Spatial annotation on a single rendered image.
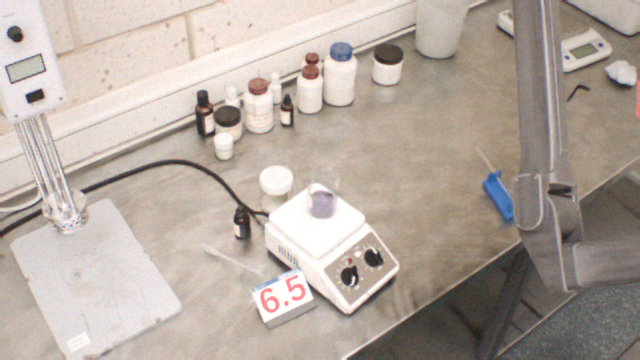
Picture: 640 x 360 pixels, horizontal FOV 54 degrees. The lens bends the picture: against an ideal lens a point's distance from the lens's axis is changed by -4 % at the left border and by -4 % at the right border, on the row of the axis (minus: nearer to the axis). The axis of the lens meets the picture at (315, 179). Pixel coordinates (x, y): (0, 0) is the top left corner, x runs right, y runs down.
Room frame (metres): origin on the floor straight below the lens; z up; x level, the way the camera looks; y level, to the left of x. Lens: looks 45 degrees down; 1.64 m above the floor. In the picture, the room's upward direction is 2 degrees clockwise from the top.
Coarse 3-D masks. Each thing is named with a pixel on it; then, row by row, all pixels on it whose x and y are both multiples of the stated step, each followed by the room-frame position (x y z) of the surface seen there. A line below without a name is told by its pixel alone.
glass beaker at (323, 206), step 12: (312, 180) 0.75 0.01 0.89; (324, 180) 0.76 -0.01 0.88; (336, 180) 0.74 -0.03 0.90; (312, 192) 0.71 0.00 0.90; (336, 192) 0.72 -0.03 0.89; (312, 204) 0.71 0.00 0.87; (324, 204) 0.71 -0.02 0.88; (336, 204) 0.72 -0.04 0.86; (312, 216) 0.71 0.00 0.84; (324, 216) 0.71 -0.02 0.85
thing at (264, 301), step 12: (300, 276) 0.64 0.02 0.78; (264, 288) 0.61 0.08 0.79; (276, 288) 0.61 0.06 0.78; (288, 288) 0.61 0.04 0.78; (300, 288) 0.62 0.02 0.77; (264, 300) 0.59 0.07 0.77; (276, 300) 0.59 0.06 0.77; (288, 300) 0.60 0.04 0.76; (300, 300) 0.60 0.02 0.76; (264, 312) 0.57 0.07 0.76
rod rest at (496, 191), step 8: (488, 176) 0.89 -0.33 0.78; (488, 184) 0.88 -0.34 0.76; (496, 184) 0.89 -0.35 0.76; (496, 192) 0.86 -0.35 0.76; (504, 192) 0.86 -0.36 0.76; (496, 200) 0.84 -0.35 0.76; (504, 200) 0.84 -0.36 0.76; (504, 208) 0.82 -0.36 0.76; (512, 208) 0.81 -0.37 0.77; (504, 216) 0.81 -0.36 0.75; (512, 216) 0.81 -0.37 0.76
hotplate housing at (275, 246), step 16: (272, 240) 0.70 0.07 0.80; (288, 240) 0.68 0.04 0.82; (352, 240) 0.69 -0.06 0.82; (288, 256) 0.67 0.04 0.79; (304, 256) 0.65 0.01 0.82; (336, 256) 0.65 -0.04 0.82; (304, 272) 0.64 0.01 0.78; (320, 272) 0.62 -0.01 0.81; (320, 288) 0.62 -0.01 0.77; (336, 304) 0.59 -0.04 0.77; (352, 304) 0.59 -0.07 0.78
